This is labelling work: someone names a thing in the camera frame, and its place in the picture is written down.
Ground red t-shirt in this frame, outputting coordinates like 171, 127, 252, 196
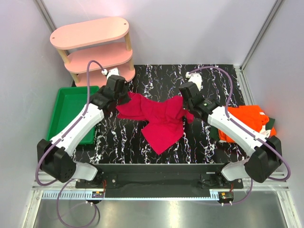
116, 92, 194, 155

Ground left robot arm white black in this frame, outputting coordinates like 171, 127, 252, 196
36, 75, 130, 188

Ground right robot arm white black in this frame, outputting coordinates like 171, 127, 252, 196
179, 82, 282, 188

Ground dark green t-shirt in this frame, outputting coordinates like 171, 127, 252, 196
210, 118, 276, 143

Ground pink three-tier shelf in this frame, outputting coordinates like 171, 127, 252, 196
50, 17, 135, 87

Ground green plastic tray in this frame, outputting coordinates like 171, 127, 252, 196
46, 86, 87, 141

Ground orange t-shirt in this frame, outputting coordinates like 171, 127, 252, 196
219, 105, 264, 139

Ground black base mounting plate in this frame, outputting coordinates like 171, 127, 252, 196
76, 164, 244, 200

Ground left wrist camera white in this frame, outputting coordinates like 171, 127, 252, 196
101, 67, 119, 79

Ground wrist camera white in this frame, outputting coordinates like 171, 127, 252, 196
186, 72, 202, 91
101, 67, 119, 79

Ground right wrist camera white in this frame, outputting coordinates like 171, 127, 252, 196
186, 72, 202, 91

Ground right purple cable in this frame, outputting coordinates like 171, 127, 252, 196
187, 66, 292, 205

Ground purple cable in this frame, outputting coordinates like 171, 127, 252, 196
35, 60, 106, 226
187, 66, 292, 205

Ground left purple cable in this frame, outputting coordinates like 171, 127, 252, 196
35, 60, 106, 226

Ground aluminium frame rail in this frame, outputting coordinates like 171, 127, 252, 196
234, 66, 291, 182

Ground white slotted cable duct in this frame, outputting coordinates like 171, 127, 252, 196
42, 190, 105, 200

